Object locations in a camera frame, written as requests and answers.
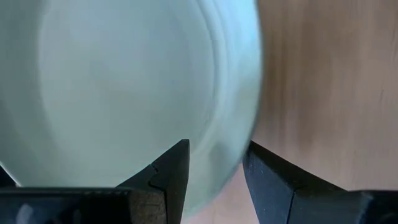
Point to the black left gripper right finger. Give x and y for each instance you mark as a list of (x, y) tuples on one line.
[(295, 202)]

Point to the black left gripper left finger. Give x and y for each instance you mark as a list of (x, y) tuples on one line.
[(93, 207)]

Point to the pale green plate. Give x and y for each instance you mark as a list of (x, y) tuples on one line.
[(124, 93)]

